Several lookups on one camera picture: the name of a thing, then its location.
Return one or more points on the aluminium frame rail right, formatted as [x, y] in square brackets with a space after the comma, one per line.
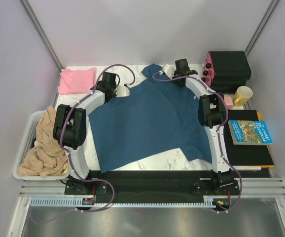
[261, 26]

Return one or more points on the black pink drawer organizer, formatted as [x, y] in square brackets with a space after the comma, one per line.
[225, 71]

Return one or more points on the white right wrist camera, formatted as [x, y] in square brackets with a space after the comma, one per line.
[168, 70]

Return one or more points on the pink power socket cube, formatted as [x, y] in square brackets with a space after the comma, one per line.
[228, 101]

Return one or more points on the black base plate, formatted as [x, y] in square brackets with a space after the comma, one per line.
[145, 186]

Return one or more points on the yellow mug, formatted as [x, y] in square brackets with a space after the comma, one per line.
[242, 95]

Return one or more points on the pink folded t-shirt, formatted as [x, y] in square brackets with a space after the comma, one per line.
[76, 82]

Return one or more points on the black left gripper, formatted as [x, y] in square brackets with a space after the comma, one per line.
[114, 87]

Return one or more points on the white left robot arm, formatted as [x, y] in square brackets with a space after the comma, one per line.
[70, 126]

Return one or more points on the beige t-shirt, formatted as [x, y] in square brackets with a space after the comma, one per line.
[46, 157]

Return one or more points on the blue illustrated book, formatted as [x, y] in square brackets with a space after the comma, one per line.
[248, 132]

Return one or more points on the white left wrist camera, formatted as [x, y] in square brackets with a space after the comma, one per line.
[122, 91]

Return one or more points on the aluminium frame rail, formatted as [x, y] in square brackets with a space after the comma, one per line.
[261, 26]
[41, 33]

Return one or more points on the blue t-shirt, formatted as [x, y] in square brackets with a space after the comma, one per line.
[156, 117]

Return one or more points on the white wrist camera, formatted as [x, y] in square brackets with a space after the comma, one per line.
[122, 91]
[168, 70]

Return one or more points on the white plastic basket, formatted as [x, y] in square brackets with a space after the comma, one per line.
[26, 144]

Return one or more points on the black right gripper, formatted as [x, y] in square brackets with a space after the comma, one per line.
[175, 74]

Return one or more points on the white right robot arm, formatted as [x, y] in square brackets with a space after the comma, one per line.
[212, 115]

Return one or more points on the white slotted cable duct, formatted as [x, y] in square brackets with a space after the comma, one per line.
[86, 202]

